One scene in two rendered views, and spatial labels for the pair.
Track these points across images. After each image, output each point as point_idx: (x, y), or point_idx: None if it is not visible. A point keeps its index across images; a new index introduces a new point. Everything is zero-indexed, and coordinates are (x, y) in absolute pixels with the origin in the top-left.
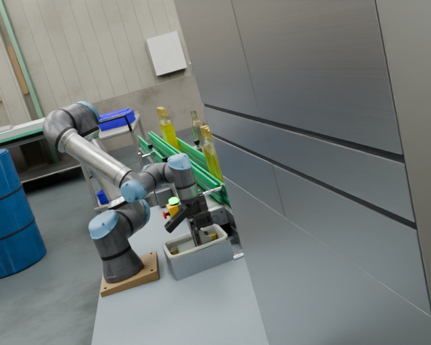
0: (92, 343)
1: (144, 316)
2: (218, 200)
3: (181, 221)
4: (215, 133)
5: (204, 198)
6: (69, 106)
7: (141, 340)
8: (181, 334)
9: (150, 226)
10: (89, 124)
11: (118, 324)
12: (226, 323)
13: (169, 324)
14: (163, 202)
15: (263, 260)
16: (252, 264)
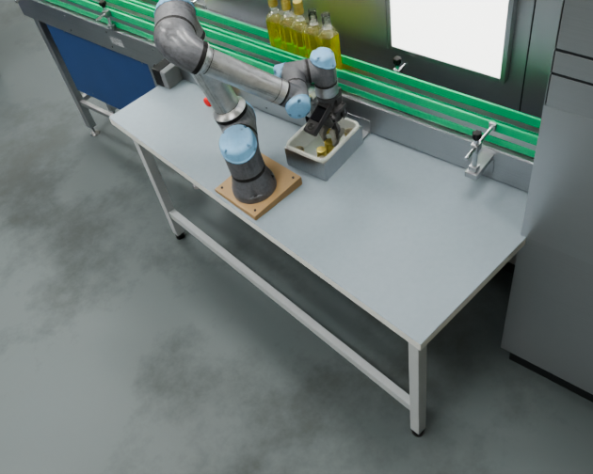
0: (319, 269)
1: (340, 227)
2: None
3: (325, 120)
4: (568, 75)
5: (341, 91)
6: (176, 8)
7: (370, 250)
8: (404, 233)
9: (191, 119)
10: (200, 26)
11: (321, 243)
12: (436, 211)
13: (378, 227)
14: (171, 83)
15: None
16: (552, 170)
